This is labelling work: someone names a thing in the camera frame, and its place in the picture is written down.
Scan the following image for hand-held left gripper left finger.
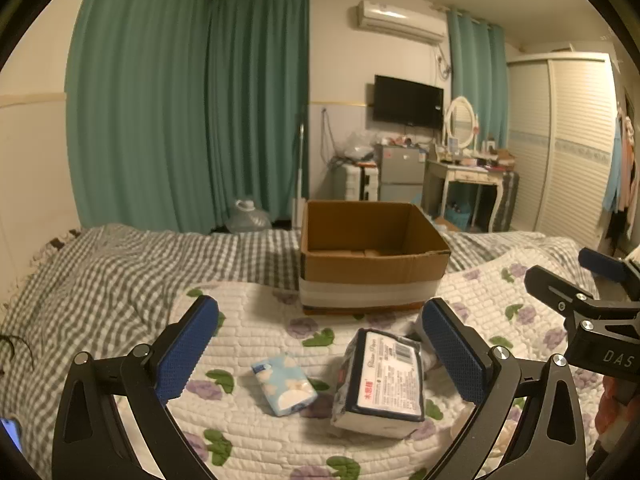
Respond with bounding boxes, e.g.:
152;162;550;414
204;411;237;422
51;295;221;480

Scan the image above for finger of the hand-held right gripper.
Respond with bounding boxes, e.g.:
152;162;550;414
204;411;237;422
578;247;640;287
525;266;598;322

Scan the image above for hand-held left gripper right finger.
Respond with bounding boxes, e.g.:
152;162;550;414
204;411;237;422
421;297;586;480

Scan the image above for large tissue pack dark label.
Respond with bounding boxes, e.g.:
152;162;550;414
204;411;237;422
331;327;426;438

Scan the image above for small blue tissue packet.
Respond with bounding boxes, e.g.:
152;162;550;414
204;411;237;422
251;353;319;417

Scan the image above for hanging clothes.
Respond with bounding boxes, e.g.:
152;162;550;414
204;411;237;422
602;105;640;256

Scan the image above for white floral quilt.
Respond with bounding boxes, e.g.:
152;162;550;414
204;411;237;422
167;260;606;480

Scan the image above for grey checked blanket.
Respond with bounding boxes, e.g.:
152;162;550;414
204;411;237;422
0;223;576;480

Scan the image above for blue plastic basket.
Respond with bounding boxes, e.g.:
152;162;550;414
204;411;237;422
445;205;472;231

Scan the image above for white louvred wardrobe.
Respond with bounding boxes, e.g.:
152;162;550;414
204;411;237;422
506;52;626;251

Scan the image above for dressing table clutter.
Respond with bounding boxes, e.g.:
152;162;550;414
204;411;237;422
435;137;516;171

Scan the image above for white dressing table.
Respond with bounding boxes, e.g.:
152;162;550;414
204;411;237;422
425;157;506;233

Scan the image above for clear plastic water jug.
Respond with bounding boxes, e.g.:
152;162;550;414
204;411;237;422
225;199;272;233

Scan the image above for dark tangled strands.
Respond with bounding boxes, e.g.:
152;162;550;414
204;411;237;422
0;334;33;377

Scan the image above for white oval mirror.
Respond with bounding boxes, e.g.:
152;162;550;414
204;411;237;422
444;97;479;151

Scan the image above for small grey fridge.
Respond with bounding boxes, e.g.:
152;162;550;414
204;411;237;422
375;143;429;203

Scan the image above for white suitcase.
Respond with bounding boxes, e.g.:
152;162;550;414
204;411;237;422
345;162;379;203

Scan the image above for smartphone with lit screen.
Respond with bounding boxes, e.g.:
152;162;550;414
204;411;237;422
0;417;24;456

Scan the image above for fridge top clutter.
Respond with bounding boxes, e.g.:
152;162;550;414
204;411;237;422
380;135;431;149

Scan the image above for white mop pole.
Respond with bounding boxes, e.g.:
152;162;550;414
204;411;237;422
292;110;307;226

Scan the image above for light green window curtain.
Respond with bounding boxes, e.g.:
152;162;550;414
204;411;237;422
446;7;509;152

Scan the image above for clear plastic bag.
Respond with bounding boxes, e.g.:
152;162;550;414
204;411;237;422
337;130;376;163

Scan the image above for wide green curtain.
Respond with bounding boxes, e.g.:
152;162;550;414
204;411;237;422
65;0;212;235

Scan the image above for narrow green curtain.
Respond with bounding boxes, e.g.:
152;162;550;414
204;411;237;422
206;0;310;233

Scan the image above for white air conditioner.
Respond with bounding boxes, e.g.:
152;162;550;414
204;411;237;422
356;0;447;45

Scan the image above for black wall television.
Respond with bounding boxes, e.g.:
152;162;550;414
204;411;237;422
372;75;445;130

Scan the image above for wall outlet with cables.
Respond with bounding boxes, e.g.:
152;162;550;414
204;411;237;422
436;45;454;82

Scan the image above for dark wall cable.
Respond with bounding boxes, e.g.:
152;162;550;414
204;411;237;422
322;107;342;166

